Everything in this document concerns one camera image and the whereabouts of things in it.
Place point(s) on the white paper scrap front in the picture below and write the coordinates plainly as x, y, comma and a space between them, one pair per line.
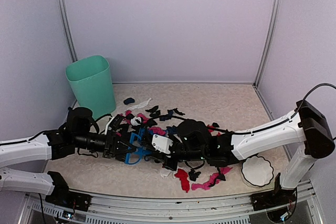
165, 173

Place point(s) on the navy paper scrap far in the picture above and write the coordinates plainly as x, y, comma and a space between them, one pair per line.
129, 101

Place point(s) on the white paper scrap far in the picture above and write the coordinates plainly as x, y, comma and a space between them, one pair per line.
140, 105

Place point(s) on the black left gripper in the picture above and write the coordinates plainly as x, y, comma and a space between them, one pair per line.
115, 138

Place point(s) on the white paper scrap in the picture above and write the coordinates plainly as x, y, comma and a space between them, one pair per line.
140, 105
165, 173

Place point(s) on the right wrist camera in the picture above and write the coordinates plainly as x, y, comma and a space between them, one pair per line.
162, 144

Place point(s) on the long pink paper scrap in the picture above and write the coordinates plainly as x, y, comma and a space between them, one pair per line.
214, 179

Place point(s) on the blue hand brush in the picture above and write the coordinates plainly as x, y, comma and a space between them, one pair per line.
140, 151

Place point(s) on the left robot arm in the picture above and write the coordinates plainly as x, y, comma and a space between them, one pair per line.
79, 132

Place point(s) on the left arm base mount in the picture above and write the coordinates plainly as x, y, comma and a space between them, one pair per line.
62, 196

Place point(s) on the small black scrap front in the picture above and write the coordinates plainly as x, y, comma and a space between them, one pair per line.
193, 175

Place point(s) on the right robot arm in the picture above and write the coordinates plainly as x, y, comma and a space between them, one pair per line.
305, 125

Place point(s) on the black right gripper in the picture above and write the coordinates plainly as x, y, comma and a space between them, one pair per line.
168, 165

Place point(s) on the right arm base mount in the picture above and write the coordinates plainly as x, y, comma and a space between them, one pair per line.
273, 198

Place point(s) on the teal plastic waste bin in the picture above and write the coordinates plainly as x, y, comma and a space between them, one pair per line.
91, 82

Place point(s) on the red paper scrap front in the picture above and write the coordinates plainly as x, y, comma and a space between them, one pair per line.
182, 175

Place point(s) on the white scalloped bowl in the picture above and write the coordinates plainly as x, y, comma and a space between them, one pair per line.
257, 172

